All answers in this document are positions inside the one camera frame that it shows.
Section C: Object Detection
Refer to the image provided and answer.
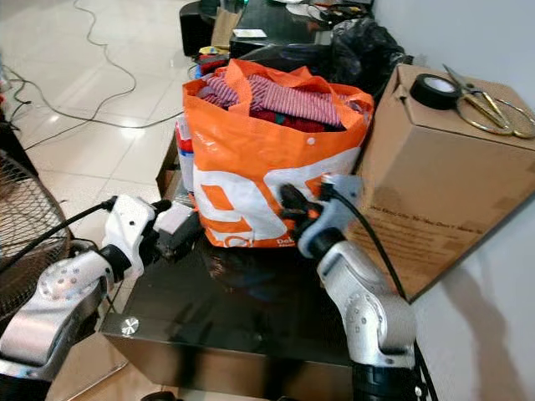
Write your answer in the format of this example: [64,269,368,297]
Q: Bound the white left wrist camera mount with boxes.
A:
[102,194,160,278]

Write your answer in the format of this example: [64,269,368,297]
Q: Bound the dark wire-guard fan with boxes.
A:
[0,150,74,320]

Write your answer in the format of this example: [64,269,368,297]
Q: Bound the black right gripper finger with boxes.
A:
[280,184,308,222]

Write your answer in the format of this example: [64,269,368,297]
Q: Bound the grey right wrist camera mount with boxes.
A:
[297,173,365,260]

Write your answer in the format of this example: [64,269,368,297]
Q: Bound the black glass table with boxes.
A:
[100,242,415,401]

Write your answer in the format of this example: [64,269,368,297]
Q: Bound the brown paper bag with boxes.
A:
[210,8,244,50]

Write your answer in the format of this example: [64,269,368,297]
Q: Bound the large brown cardboard box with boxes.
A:
[347,63,535,302]

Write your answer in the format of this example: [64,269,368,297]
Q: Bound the small open cardboard box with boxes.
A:
[156,136,186,203]

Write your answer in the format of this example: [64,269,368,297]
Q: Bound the silver table screw cap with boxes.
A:
[119,315,140,338]

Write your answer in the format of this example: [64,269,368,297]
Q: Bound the clear plastic bottle red label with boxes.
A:
[173,113,196,195]

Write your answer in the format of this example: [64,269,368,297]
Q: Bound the red striped folded clothes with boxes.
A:
[198,73,370,134]

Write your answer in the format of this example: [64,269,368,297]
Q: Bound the orange white shopping bag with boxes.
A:
[181,58,375,250]

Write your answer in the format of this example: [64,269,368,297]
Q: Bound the dark cluttered desk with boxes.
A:
[230,0,379,53]

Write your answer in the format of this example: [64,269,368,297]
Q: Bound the black tape roll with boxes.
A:
[410,73,463,112]

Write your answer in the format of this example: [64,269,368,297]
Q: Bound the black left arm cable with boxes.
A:
[0,197,119,270]

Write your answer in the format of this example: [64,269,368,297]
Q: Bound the thin black floor cable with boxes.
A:
[0,0,190,151]

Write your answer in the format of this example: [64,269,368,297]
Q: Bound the gold scissors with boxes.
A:
[441,64,535,140]

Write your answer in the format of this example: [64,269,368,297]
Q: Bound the black speaker box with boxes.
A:
[179,0,218,58]

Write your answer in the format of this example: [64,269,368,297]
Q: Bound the black garbage bag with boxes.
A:
[230,16,416,93]

